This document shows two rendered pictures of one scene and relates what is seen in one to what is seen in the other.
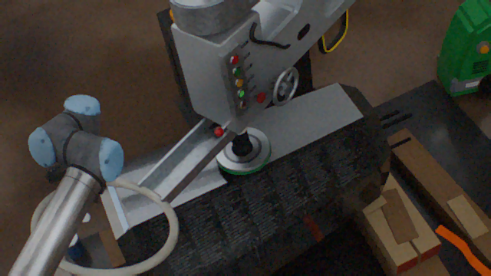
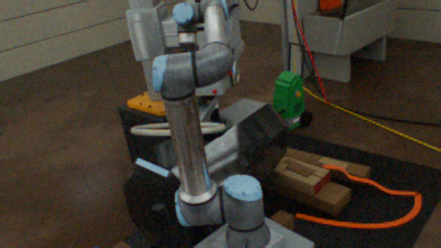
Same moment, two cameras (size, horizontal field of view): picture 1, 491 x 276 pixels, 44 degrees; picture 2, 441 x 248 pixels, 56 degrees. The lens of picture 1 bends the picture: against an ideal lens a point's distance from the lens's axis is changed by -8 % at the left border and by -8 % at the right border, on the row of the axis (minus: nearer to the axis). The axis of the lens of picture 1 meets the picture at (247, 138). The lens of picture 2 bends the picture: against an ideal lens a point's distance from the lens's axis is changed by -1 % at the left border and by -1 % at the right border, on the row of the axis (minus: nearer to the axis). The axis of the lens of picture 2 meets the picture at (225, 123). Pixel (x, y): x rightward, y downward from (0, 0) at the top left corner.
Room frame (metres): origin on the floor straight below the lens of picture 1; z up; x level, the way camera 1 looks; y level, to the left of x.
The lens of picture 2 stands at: (-0.64, 1.31, 2.12)
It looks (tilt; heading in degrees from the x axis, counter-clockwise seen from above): 26 degrees down; 329
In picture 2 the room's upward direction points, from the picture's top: 8 degrees counter-clockwise
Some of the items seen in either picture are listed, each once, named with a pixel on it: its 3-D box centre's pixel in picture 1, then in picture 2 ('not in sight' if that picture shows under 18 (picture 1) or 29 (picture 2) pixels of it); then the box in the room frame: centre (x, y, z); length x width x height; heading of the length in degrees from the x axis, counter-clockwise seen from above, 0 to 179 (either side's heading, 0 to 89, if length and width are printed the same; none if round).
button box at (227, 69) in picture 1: (235, 80); not in sight; (1.50, 0.00, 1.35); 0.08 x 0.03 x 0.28; 133
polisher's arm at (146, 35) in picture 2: not in sight; (173, 31); (2.42, -0.16, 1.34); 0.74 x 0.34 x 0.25; 41
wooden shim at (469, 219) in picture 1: (466, 216); (333, 163); (1.51, -0.99, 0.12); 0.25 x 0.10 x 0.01; 13
